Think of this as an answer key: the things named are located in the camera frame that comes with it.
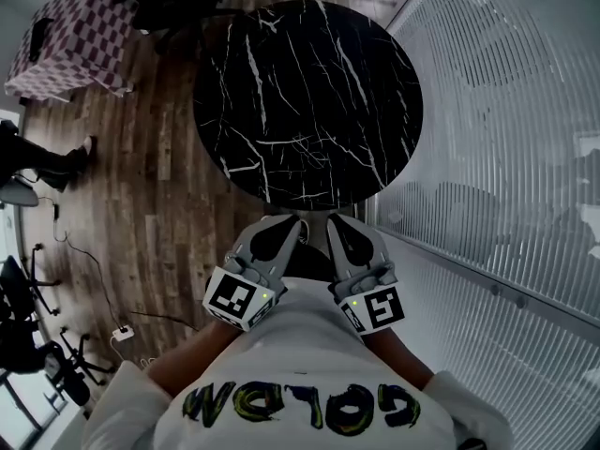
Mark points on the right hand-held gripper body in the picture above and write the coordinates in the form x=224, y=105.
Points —
x=375, y=310

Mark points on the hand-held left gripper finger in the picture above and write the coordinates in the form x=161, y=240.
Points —
x=255, y=228
x=288, y=251

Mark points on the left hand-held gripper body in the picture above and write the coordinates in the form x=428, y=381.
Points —
x=234, y=295

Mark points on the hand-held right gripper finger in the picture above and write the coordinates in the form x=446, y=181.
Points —
x=372, y=244
x=338, y=256

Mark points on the person's right forearm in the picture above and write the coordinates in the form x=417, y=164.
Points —
x=398, y=361

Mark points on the person's left forearm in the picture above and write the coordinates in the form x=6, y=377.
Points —
x=192, y=361

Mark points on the person's dark trousers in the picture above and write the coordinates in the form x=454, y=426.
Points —
x=307, y=263

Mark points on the person's dark shoe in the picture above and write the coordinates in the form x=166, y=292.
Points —
x=304, y=233

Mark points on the white printed t-shirt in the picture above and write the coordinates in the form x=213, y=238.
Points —
x=300, y=345

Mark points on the white power strip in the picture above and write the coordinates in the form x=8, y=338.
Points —
x=123, y=333

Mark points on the black office chair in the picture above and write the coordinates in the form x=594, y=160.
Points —
x=56, y=364
x=173, y=3
x=28, y=289

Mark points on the checkered cloth covered table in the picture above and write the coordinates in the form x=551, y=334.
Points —
x=79, y=35

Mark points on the black device on checkered cloth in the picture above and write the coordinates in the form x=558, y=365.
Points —
x=40, y=35

